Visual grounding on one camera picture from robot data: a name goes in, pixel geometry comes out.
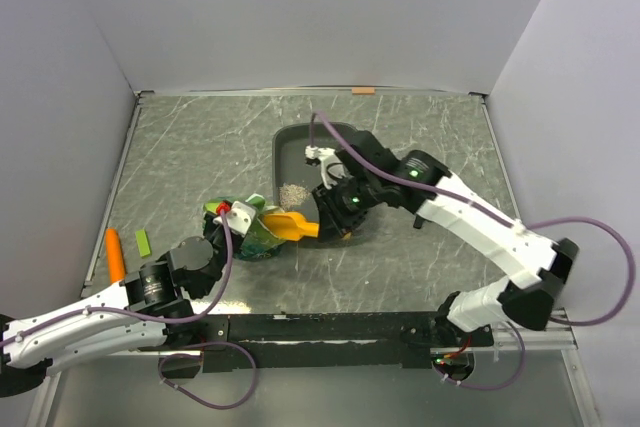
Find yellow plastic scoop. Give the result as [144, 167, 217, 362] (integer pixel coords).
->
[263, 212, 319, 242]

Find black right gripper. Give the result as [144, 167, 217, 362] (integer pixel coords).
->
[311, 174, 382, 244]

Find black bag clip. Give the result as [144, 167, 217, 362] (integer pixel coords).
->
[413, 215, 425, 229]

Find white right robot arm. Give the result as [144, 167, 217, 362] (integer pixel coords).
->
[305, 130, 579, 346]

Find beige litter granules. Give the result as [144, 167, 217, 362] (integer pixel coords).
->
[279, 183, 310, 211]

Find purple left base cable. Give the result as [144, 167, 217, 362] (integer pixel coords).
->
[157, 340, 258, 409]

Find green litter bag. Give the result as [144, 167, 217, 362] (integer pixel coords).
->
[203, 193, 284, 261]

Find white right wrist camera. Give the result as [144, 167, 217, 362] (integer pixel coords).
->
[304, 145, 347, 190]

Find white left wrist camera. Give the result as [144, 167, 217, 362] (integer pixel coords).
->
[214, 201, 258, 236]

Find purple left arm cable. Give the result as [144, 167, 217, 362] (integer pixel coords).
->
[0, 214, 234, 348]

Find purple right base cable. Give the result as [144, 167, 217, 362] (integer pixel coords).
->
[432, 319, 526, 391]

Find orange toy carrot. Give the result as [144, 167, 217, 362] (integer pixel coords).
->
[104, 228, 126, 284]

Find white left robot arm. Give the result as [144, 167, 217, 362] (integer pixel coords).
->
[1, 203, 244, 398]

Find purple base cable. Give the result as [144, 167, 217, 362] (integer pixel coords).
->
[432, 319, 526, 391]
[157, 340, 258, 409]

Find green plastic block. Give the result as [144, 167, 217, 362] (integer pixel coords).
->
[135, 229, 152, 258]

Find grey litter tray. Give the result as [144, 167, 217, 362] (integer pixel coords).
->
[271, 120, 374, 244]

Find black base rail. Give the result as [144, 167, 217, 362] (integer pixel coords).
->
[160, 311, 494, 373]

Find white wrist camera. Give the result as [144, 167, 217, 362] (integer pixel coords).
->
[214, 201, 258, 236]
[304, 145, 347, 190]

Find orange tape piece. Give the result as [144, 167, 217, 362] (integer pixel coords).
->
[351, 87, 376, 95]

